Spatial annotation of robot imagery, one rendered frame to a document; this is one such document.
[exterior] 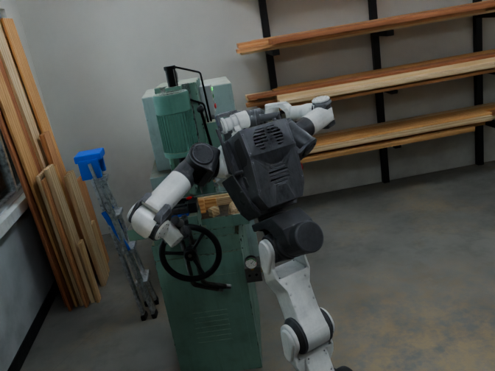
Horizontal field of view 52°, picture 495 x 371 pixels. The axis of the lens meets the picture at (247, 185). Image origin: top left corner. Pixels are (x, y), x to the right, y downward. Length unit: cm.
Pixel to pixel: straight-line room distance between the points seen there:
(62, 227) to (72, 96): 156
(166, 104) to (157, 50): 238
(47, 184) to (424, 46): 359
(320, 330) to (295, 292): 17
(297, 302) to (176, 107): 107
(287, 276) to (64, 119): 342
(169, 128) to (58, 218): 150
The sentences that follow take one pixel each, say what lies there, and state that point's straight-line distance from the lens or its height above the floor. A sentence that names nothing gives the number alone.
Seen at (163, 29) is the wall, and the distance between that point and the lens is 477.
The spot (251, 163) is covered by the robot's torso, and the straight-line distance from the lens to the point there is 175.
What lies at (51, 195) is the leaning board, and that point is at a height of 86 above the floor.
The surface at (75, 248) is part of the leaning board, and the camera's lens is 380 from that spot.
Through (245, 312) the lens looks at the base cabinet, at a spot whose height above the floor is 35.
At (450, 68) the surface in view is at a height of 110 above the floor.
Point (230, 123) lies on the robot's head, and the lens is 198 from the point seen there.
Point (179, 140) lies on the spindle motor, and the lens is 246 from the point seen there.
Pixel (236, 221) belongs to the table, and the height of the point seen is 86.
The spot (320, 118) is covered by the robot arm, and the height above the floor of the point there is 134.
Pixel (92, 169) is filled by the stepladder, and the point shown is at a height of 107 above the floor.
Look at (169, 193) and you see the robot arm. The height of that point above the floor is 127.
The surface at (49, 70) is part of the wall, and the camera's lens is 493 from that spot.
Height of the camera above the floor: 178
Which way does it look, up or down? 18 degrees down
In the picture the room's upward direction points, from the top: 9 degrees counter-clockwise
